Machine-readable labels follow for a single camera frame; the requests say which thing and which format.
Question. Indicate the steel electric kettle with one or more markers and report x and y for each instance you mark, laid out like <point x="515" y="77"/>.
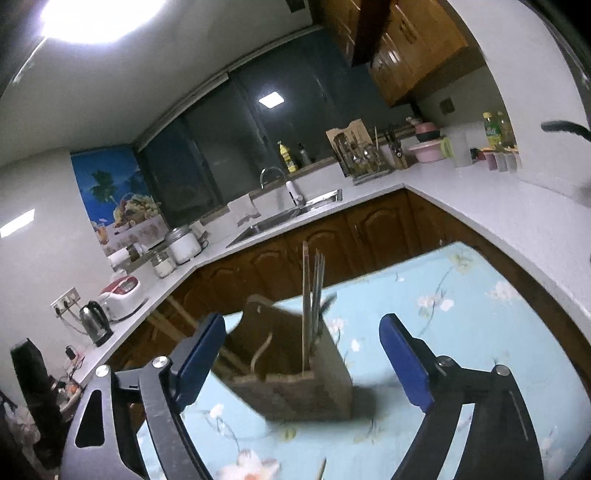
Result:
<point x="97" y="323"/>

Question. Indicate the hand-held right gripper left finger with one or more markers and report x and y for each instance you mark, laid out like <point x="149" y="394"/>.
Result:
<point x="203" y="355"/>

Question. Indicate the beach wall poster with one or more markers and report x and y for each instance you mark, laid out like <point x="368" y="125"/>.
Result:
<point x="101" y="184"/>

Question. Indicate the white plastic container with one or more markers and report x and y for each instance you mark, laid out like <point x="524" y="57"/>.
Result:
<point x="461" y="147"/>

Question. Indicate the dark wall outlet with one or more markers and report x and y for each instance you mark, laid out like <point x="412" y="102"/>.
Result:
<point x="446" y="106"/>

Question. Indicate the yellow dish soap bottle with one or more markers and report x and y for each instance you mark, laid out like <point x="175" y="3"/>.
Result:
<point x="288" y="159"/>

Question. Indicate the yellow cooking oil bottle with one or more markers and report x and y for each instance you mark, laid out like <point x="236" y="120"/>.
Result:
<point x="492" y="131"/>

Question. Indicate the white wall socket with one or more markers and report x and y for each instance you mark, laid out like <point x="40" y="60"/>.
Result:
<point x="64" y="300"/>

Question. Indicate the wooden cutting board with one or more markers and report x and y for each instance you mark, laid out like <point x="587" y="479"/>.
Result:
<point x="351" y="129"/>

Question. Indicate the pink plastic basin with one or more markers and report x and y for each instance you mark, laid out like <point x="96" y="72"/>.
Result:
<point x="427" y="151"/>

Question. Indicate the white dish towel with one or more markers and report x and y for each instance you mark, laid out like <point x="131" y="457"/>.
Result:
<point x="247" y="210"/>

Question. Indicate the steel kitchen sink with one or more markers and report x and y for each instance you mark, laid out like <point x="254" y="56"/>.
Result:
<point x="268" y="224"/>

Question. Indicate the dark bottle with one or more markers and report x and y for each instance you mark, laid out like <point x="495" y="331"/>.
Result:
<point x="304" y="157"/>

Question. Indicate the round ceiling lamp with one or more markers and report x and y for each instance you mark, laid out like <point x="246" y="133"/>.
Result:
<point x="101" y="18"/>

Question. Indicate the ceiling vent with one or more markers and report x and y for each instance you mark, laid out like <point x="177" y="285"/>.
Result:
<point x="297" y="4"/>

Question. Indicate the metal kitchen faucet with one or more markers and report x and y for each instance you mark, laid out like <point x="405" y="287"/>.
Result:
<point x="292" y="189"/>

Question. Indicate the black plug adapter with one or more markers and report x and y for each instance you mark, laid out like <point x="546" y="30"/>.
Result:
<point x="72" y="354"/>

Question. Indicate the green cooking oil bottle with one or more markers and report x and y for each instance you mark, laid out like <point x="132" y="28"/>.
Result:
<point x="507" y="131"/>

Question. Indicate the small red container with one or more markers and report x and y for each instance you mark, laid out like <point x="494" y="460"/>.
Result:
<point x="477" y="155"/>

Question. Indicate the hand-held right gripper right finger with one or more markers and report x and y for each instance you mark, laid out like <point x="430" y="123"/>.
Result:
<point x="406" y="364"/>

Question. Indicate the red and white rice cooker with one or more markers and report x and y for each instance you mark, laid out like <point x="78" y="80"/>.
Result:
<point x="122" y="295"/>

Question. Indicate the wooden utensil holder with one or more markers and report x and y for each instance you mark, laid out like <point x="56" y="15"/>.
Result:
<point x="300" y="397"/>

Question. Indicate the wooden knife block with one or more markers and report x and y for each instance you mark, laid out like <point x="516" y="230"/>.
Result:
<point x="399" y="157"/>

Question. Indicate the dark kitchen window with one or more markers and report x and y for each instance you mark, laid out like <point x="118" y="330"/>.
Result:
<point x="207" y="152"/>

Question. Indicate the pink pot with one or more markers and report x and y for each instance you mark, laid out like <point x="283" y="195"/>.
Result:
<point x="425" y="131"/>

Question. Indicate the light blue floral tablecloth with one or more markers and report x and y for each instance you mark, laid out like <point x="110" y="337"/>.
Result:
<point x="461" y="332"/>

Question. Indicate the white pot with lid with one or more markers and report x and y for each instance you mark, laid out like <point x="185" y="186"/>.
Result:
<point x="184" y="247"/>

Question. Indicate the paper towel roll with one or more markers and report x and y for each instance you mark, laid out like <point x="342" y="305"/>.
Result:
<point x="119" y="259"/>

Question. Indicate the metal dish rack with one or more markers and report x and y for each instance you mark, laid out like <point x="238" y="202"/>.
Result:
<point x="364" y="161"/>

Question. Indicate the green plastic item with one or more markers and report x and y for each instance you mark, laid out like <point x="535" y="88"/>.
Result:
<point x="445" y="147"/>

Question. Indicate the small spice jar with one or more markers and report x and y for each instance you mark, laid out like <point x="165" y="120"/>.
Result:
<point x="501" y="162"/>
<point x="513" y="161"/>
<point x="490" y="161"/>

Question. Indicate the wooden upper cabinets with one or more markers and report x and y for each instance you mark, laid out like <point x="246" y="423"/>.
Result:
<point x="415" y="50"/>

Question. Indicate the glass storage jar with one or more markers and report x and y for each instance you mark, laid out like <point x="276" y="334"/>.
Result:
<point x="164" y="266"/>

